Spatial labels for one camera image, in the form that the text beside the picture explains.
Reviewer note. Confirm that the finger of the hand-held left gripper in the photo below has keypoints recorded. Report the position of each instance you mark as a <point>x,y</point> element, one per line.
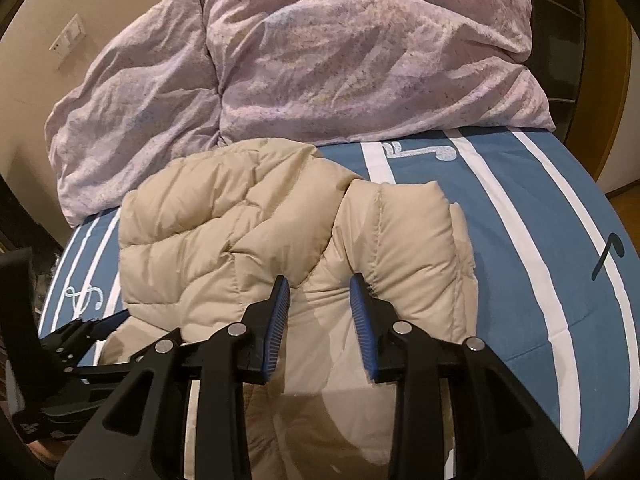
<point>112,323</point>
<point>100,371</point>

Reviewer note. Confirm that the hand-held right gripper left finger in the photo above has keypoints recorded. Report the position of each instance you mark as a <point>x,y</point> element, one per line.
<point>278,325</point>

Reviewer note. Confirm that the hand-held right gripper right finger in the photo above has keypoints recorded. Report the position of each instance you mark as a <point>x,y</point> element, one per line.
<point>361,325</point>

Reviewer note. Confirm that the beige puffer jacket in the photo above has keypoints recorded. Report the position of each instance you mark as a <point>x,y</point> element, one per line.
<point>215,240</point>

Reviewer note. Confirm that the blue white striped bed sheet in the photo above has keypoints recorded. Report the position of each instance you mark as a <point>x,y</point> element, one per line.
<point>520,270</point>

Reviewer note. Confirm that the lilac patterned duvet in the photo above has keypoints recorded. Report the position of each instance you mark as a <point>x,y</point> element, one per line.
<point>350,60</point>

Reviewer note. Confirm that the wooden shelf unit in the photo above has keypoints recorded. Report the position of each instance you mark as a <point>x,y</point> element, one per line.
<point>600,60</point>

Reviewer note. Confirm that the white wall switch plate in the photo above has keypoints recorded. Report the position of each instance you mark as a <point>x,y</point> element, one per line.
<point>68,40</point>

